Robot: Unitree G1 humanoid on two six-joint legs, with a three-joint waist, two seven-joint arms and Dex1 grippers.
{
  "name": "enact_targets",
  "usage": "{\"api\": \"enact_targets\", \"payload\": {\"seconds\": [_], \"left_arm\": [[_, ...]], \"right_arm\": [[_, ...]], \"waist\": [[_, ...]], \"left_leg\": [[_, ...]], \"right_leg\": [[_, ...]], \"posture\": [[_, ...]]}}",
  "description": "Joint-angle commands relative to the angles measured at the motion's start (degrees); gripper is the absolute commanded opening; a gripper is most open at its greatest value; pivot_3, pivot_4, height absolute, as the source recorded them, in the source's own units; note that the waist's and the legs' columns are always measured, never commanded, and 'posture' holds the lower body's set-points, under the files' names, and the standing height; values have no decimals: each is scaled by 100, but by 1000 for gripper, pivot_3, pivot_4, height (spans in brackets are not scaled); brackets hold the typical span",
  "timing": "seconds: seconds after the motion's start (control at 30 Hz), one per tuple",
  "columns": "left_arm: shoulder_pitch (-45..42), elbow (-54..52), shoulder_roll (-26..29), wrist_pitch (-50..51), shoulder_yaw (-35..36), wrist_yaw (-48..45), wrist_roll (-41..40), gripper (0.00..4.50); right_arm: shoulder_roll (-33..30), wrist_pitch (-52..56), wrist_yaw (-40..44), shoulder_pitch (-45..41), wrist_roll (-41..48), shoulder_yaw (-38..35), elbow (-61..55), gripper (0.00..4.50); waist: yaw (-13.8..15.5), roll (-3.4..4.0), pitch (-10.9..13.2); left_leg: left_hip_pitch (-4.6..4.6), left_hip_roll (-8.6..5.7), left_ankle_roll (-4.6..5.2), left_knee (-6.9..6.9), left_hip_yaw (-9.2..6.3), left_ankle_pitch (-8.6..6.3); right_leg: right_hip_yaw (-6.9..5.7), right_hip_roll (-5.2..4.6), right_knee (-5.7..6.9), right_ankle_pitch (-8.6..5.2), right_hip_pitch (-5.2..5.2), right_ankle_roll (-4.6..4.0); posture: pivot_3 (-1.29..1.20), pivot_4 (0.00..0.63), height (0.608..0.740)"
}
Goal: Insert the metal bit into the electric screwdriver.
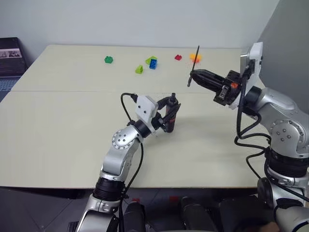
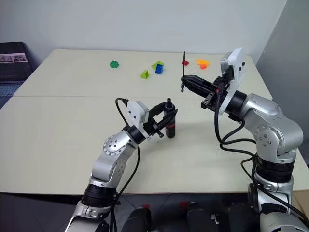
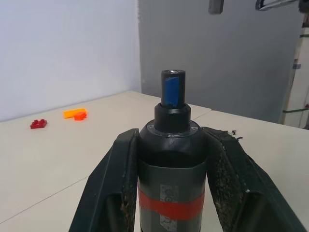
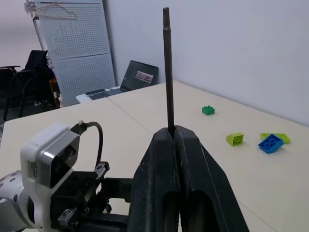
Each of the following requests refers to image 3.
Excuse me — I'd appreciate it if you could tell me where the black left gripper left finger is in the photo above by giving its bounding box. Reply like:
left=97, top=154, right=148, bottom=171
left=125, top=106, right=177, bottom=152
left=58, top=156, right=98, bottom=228
left=69, top=128, right=140, bottom=232

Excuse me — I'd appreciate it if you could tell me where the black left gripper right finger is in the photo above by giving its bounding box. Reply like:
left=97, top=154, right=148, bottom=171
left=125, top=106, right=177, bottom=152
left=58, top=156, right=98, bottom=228
left=201, top=126, right=308, bottom=232

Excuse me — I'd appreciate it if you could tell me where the yellow-orange flat toy plate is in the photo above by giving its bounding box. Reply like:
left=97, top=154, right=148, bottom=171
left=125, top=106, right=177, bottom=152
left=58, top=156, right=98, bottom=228
left=63, top=108, right=87, bottom=119

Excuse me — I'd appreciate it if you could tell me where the red toy brick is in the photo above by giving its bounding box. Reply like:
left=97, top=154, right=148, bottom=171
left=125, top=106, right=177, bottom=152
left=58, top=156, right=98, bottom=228
left=30, top=119, right=48, bottom=130

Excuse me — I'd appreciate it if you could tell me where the grey partition panel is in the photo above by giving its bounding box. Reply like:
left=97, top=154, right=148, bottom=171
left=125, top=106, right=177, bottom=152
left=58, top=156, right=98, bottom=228
left=136, top=0, right=305, bottom=127

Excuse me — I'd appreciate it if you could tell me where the wooden frame with green straps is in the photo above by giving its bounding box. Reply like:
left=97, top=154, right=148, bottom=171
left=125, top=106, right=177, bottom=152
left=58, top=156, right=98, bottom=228
left=281, top=23, right=309, bottom=129

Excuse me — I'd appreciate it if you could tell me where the silver metal bracket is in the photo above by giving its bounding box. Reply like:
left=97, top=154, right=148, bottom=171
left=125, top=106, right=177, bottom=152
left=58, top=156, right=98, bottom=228
left=255, top=0, right=299, bottom=11

